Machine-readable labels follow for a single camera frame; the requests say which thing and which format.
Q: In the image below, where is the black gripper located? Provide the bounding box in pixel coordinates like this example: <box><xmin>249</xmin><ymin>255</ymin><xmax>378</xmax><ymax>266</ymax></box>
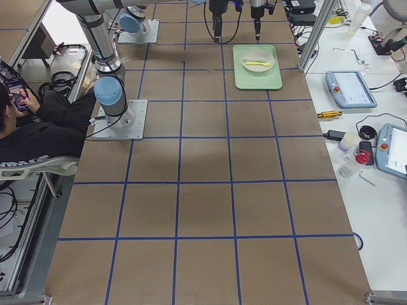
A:
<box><xmin>249</xmin><ymin>0</ymin><xmax>265</xmax><ymax>40</ymax></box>
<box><xmin>209</xmin><ymin>0</ymin><xmax>228</xmax><ymax>43</ymax></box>

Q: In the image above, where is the white round plate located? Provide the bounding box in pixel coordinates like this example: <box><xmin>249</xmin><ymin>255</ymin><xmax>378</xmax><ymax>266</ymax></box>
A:
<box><xmin>240</xmin><ymin>48</ymin><xmax>275</xmax><ymax>72</ymax></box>

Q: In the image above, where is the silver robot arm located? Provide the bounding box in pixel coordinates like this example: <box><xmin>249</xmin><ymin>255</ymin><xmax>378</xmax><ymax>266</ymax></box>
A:
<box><xmin>119</xmin><ymin>1</ymin><xmax>274</xmax><ymax>44</ymax></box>
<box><xmin>62</xmin><ymin>1</ymin><xmax>225</xmax><ymax>139</ymax></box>

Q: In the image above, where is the yellow plastic fork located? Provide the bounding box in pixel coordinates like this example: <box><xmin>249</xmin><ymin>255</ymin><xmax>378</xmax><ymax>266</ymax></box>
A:
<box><xmin>244</xmin><ymin>61</ymin><xmax>272</xmax><ymax>67</ymax></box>

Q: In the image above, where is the light green tray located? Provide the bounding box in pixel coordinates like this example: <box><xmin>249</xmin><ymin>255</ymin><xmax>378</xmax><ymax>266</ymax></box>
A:
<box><xmin>233</xmin><ymin>44</ymin><xmax>282</xmax><ymax>90</ymax></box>

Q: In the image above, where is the far teach pendant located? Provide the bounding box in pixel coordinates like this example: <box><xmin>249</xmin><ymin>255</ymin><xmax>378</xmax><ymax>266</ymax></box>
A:
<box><xmin>325</xmin><ymin>71</ymin><xmax>378</xmax><ymax>109</ymax></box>

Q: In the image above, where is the teach pendant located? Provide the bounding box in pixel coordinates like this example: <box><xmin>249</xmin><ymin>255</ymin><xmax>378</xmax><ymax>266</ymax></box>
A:
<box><xmin>376</xmin><ymin>123</ymin><xmax>406</xmax><ymax>179</ymax></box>
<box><xmin>325</xmin><ymin>71</ymin><xmax>378</xmax><ymax>109</ymax></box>

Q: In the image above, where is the gold metal cylinder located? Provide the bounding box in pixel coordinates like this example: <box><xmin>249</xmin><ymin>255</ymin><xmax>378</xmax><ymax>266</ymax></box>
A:
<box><xmin>317</xmin><ymin>111</ymin><xmax>343</xmax><ymax>119</ymax></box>

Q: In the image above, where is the black power adapter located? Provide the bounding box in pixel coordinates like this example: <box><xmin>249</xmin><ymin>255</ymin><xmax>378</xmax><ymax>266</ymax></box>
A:
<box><xmin>323</xmin><ymin>130</ymin><xmax>345</xmax><ymax>142</ymax></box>

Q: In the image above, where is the red round lid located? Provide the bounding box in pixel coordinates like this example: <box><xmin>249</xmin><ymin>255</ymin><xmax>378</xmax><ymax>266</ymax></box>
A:
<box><xmin>355</xmin><ymin>151</ymin><xmax>371</xmax><ymax>165</ymax></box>

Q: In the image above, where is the seated person in black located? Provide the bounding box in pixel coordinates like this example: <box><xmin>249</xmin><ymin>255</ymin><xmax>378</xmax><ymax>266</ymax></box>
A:
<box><xmin>1</xmin><ymin>84</ymin><xmax>96</xmax><ymax>163</ymax></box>

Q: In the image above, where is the near teach pendant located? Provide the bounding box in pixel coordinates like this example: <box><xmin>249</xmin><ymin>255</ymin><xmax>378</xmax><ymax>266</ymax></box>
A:
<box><xmin>376</xmin><ymin>123</ymin><xmax>406</xmax><ymax>179</ymax></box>

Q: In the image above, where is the smartphone in person's hands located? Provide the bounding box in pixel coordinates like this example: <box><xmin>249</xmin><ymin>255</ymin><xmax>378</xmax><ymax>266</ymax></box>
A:
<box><xmin>5</xmin><ymin>78</ymin><xmax>29</xmax><ymax>112</ymax></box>

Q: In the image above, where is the white office chair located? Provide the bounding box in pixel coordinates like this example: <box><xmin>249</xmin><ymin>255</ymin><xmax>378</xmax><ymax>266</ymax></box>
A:
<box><xmin>1</xmin><ymin>156</ymin><xmax>79</xmax><ymax>198</ymax></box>

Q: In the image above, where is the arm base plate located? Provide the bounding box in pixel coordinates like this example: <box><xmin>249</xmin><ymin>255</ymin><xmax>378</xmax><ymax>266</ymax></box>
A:
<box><xmin>118</xmin><ymin>19</ymin><xmax>160</xmax><ymax>44</ymax></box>
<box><xmin>89</xmin><ymin>100</ymin><xmax>148</xmax><ymax>140</ymax></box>

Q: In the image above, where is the aluminium frame post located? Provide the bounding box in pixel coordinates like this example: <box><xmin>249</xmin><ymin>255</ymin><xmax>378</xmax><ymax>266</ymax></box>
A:
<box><xmin>298</xmin><ymin>0</ymin><xmax>336</xmax><ymax>72</ymax></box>

